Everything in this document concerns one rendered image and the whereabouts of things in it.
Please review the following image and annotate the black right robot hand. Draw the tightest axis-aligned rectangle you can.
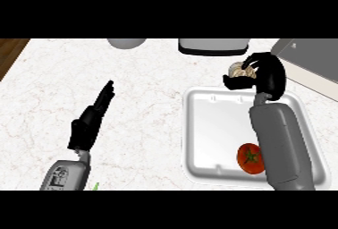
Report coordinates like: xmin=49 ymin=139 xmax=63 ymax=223
xmin=222 ymin=51 xmax=288 ymax=102

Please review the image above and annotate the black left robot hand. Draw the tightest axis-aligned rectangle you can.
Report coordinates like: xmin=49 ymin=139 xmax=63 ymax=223
xmin=67 ymin=79 xmax=117 ymax=152

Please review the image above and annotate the cream frosted cupcake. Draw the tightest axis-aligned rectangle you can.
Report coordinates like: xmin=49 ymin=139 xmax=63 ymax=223
xmin=228 ymin=61 xmax=259 ymax=80

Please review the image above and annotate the white rectangular tray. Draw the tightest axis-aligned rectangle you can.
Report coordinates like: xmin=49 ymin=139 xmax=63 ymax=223
xmin=182 ymin=86 xmax=333 ymax=191

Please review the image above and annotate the grey flat appliance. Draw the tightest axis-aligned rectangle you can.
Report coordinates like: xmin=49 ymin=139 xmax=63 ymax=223
xmin=269 ymin=38 xmax=338 ymax=103

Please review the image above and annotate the white and black appliance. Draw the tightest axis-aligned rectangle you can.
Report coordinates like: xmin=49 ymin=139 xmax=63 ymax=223
xmin=178 ymin=38 xmax=252 ymax=57

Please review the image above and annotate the grey rounded bowl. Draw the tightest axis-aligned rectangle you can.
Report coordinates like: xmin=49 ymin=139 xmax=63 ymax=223
xmin=107 ymin=38 xmax=148 ymax=50

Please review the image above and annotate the red tomato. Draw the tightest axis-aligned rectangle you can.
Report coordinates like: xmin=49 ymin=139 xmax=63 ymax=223
xmin=237 ymin=142 xmax=268 ymax=175

